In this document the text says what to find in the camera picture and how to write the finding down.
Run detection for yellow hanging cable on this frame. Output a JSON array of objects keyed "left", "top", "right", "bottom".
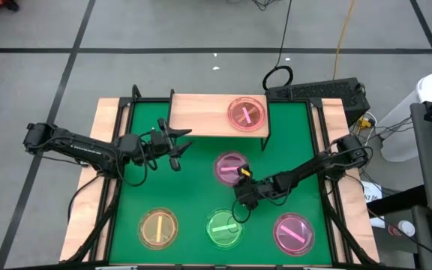
[{"left": 331, "top": 0, "right": 358, "bottom": 80}]

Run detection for black aluminium table frame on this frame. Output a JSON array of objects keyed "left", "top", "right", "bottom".
[{"left": 64, "top": 84, "right": 380, "bottom": 270}]

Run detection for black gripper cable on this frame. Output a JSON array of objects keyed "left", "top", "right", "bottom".
[
  {"left": 120, "top": 130, "right": 157, "bottom": 188},
  {"left": 231, "top": 197, "right": 254, "bottom": 225}
]

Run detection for pink translucent plate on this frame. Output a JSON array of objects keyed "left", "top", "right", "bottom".
[
  {"left": 226, "top": 96, "right": 266, "bottom": 132},
  {"left": 272, "top": 212, "right": 316, "bottom": 257},
  {"left": 213, "top": 150, "right": 250, "bottom": 188}
]

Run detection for black perforated computer case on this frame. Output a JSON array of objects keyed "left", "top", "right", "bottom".
[{"left": 265, "top": 76, "right": 371, "bottom": 128}]

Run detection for orange translucent plate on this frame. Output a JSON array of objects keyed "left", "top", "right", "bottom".
[{"left": 137, "top": 207, "right": 180, "bottom": 251}]

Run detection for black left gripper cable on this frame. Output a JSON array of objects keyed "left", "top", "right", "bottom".
[{"left": 120, "top": 130, "right": 157, "bottom": 188}]

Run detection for black beam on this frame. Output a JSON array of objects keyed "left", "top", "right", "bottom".
[{"left": 365, "top": 185, "right": 427, "bottom": 218}]

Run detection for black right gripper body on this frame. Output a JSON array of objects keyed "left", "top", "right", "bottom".
[{"left": 239, "top": 163, "right": 275, "bottom": 210}]

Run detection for white cup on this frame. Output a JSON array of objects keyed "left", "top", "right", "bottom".
[{"left": 397, "top": 219, "right": 416, "bottom": 238}]

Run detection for black arm base cable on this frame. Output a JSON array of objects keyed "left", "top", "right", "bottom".
[{"left": 67, "top": 172, "right": 103, "bottom": 223}]

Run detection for green table mat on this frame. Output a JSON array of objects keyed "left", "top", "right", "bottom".
[{"left": 109, "top": 100, "right": 333, "bottom": 266}]

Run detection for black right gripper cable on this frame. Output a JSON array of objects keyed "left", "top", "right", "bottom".
[{"left": 231, "top": 197, "right": 254, "bottom": 225}]

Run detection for black hanging cable with loop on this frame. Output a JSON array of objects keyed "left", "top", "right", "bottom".
[{"left": 261, "top": 0, "right": 295, "bottom": 92}]

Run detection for wooden shelf with black legs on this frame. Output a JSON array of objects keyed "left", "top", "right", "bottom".
[{"left": 166, "top": 88, "right": 273, "bottom": 152}]

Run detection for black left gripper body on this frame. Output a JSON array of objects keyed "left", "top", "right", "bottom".
[{"left": 148, "top": 117, "right": 182, "bottom": 173}]

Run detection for white paper sheet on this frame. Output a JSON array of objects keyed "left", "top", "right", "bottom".
[{"left": 360, "top": 181, "right": 384, "bottom": 204}]

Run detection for black floor cables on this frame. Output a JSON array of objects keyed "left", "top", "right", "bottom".
[{"left": 251, "top": 0, "right": 277, "bottom": 11}]

